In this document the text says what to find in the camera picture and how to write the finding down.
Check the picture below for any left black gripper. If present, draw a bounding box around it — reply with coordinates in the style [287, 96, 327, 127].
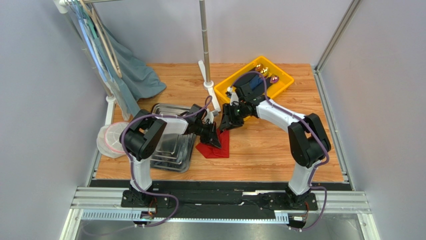
[193, 121, 222, 149]

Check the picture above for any red paper napkin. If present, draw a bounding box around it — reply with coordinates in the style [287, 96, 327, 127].
[195, 130, 230, 159]

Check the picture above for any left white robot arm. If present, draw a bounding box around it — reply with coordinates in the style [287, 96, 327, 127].
[119, 104, 222, 208]

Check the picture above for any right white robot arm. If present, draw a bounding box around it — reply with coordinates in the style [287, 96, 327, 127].
[219, 83, 331, 209]

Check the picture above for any black napkin roll gold spoon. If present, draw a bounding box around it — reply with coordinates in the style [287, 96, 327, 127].
[238, 63, 264, 84]

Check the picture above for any blue napkin roll gold spoon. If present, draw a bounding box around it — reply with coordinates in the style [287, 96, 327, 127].
[249, 67, 269, 91]

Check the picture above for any black napkin roll purple spoon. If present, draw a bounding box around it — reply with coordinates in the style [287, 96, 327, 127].
[264, 74, 280, 96]

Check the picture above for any metal pole white base stand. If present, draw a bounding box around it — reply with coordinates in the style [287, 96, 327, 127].
[198, 0, 221, 113]

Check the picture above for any metal tray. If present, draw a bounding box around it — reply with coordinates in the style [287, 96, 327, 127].
[150, 103, 196, 173]

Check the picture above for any yellow plastic bin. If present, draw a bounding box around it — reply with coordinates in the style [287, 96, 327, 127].
[214, 56, 295, 105]

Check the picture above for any grey-blue hanging cloth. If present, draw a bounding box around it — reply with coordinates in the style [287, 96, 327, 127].
[72, 0, 166, 120]

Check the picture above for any white pink mesh cover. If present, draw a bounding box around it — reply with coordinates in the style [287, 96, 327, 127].
[96, 121, 129, 159]

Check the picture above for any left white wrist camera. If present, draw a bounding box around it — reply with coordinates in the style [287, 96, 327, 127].
[203, 110, 219, 124]

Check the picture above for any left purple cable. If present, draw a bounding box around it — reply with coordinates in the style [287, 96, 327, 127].
[119, 95, 214, 229]

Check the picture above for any purple cable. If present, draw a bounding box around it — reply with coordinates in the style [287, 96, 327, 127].
[119, 95, 214, 229]
[226, 70, 331, 232]

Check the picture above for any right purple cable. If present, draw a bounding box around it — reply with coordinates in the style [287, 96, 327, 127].
[226, 70, 331, 232]

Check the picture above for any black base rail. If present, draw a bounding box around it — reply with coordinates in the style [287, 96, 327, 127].
[90, 180, 329, 221]

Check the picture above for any aluminium frame post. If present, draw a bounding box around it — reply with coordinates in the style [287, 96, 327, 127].
[314, 0, 363, 73]

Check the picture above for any white clothes rack post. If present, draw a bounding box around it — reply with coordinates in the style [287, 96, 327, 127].
[53, 0, 115, 102]

